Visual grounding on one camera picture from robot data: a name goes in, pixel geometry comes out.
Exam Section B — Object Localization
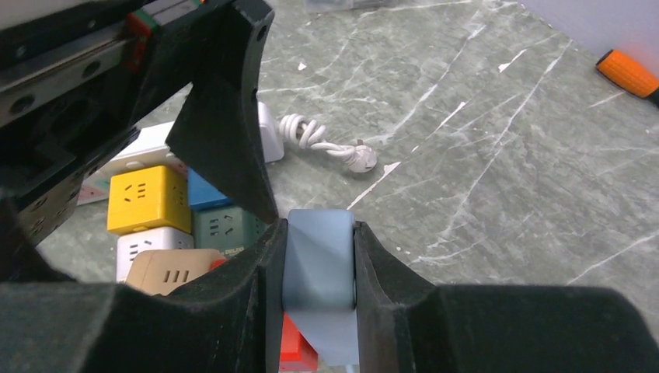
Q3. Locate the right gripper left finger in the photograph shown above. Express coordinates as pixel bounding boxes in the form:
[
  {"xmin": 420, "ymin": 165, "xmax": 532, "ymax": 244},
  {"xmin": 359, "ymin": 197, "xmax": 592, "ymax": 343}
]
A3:
[{"xmin": 1, "ymin": 219, "xmax": 288, "ymax": 372}]

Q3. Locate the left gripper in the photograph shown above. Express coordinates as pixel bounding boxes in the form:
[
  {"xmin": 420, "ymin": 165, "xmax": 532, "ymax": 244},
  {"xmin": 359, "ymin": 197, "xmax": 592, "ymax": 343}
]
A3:
[{"xmin": 1, "ymin": 1, "xmax": 231, "ymax": 273}]

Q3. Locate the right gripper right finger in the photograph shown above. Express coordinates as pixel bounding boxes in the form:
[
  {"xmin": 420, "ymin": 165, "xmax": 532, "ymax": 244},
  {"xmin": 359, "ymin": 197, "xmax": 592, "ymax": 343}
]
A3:
[{"xmin": 354, "ymin": 222, "xmax": 658, "ymax": 372}]

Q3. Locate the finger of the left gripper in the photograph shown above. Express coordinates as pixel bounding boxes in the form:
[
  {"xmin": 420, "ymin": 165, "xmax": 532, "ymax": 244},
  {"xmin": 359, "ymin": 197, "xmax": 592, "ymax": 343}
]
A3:
[{"xmin": 166, "ymin": 1, "xmax": 278, "ymax": 223}]

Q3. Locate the blue cube socket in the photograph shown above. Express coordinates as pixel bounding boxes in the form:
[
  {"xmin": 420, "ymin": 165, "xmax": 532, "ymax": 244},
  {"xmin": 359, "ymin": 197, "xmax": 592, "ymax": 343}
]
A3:
[{"xmin": 187, "ymin": 168, "xmax": 233, "ymax": 211}]

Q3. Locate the white power strip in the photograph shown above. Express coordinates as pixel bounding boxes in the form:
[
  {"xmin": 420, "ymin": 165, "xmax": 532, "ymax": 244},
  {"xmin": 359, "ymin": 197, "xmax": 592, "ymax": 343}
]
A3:
[{"xmin": 76, "ymin": 102, "xmax": 378, "ymax": 215}]

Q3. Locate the red cube socket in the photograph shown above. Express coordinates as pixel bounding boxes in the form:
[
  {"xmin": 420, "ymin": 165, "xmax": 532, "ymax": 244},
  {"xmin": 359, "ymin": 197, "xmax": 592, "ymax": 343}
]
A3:
[{"xmin": 208, "ymin": 257, "xmax": 320, "ymax": 373}]

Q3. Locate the yellow cube socket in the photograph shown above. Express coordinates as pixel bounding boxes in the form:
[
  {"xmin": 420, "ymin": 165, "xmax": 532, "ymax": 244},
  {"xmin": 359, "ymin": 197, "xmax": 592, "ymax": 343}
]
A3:
[{"xmin": 106, "ymin": 166, "xmax": 192, "ymax": 235}]

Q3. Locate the beige cube socket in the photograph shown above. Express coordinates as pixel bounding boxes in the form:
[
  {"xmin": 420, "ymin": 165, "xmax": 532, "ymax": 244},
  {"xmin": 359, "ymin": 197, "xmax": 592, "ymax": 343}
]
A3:
[{"xmin": 125, "ymin": 249, "xmax": 228, "ymax": 295}]

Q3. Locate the dark green cube socket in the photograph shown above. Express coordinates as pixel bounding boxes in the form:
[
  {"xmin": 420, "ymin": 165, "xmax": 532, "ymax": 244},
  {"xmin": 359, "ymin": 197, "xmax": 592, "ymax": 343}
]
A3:
[{"xmin": 193, "ymin": 206, "xmax": 267, "ymax": 258}]

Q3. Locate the light blue power strip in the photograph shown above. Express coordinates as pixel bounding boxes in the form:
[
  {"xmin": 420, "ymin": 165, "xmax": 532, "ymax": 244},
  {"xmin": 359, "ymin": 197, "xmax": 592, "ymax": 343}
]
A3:
[{"xmin": 282, "ymin": 209, "xmax": 359, "ymax": 366}]

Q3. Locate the white cube socket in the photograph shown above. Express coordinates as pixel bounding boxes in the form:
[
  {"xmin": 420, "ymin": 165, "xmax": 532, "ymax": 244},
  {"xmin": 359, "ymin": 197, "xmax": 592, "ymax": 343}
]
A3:
[{"xmin": 116, "ymin": 227, "xmax": 194, "ymax": 282}]

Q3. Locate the clear plastic organizer box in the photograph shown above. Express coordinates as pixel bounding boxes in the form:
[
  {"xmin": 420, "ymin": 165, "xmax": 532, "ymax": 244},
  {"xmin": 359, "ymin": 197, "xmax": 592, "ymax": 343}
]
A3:
[{"xmin": 303, "ymin": 0, "xmax": 399, "ymax": 13}]

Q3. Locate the orange handled screwdriver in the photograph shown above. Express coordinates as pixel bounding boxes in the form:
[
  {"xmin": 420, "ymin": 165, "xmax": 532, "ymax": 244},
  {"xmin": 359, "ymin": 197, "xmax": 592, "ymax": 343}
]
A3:
[{"xmin": 595, "ymin": 50, "xmax": 658, "ymax": 107}]

